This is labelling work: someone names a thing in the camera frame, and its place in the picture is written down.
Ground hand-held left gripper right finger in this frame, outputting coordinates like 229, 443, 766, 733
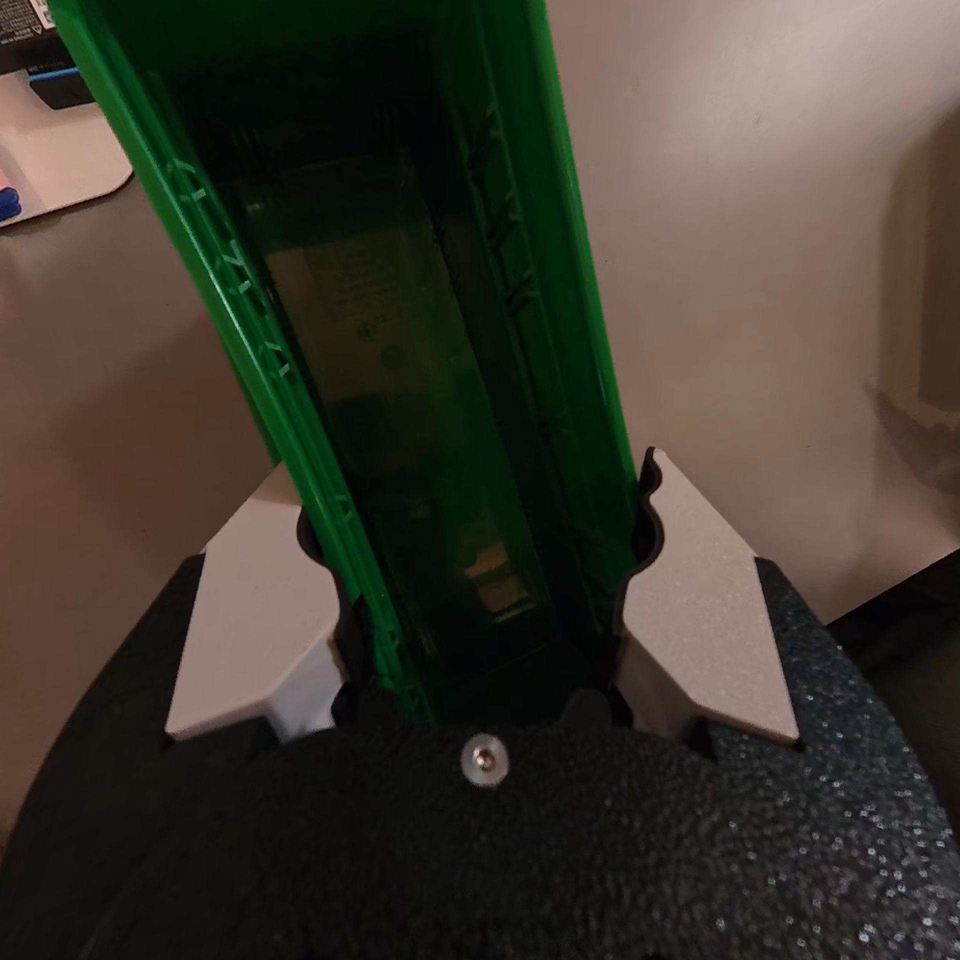
613, 446, 799, 745

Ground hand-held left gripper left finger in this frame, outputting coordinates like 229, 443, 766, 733
165, 459, 354, 744

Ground green plastic bin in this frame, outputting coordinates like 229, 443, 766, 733
46, 0, 648, 727

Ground white tray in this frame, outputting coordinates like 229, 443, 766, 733
0, 67, 136, 235

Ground black box blue stripe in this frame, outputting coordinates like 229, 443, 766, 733
26, 63, 97, 114

